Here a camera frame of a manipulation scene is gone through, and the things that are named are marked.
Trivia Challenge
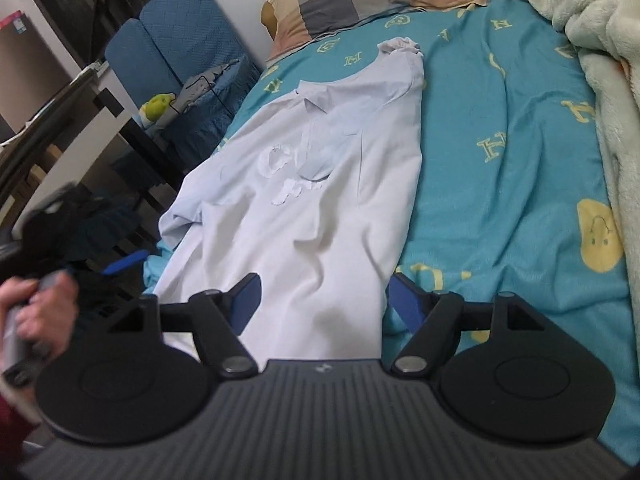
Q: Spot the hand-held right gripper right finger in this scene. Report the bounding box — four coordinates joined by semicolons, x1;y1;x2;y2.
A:
387;272;547;376

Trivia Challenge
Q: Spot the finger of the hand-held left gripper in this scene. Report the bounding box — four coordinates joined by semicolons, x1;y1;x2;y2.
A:
70;249;151;291

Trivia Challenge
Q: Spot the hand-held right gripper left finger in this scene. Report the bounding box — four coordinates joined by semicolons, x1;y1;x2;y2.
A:
106;272;262;377

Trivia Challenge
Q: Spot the white shirt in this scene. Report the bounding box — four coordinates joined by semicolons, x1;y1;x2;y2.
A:
144;36;426;356

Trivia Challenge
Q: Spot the person's left forearm red sleeve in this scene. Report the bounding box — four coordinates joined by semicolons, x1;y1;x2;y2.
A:
0;394;41;466

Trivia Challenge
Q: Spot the person's left hand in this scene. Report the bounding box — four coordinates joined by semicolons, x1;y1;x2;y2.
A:
0;269;80;358

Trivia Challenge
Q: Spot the dark teal cloth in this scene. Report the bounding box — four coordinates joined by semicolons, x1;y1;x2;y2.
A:
70;195;143;273

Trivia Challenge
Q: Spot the black table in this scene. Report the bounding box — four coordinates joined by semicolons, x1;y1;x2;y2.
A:
75;62;188;221

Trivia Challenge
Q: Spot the brown appliance with pink top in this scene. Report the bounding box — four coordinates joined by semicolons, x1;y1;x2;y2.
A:
0;11;76;136

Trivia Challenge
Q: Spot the green yellow plush toy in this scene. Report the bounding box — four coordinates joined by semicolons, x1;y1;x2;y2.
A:
138;94;176;128

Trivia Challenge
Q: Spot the teal letter-print bed sheet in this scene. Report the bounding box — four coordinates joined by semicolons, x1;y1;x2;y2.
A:
142;0;638;376

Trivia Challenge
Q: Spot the grey shark plush toy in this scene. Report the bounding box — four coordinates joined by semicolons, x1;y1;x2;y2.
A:
169;62;241;115

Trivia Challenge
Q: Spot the blue quilted folded mattress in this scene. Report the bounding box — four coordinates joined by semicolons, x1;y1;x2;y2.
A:
104;0;265;161

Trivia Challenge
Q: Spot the dark wooden cabinet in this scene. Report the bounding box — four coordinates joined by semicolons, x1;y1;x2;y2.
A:
17;0;158;68

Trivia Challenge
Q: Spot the pale green fleece blanket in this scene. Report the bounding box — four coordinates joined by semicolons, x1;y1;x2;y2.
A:
509;0;640;341

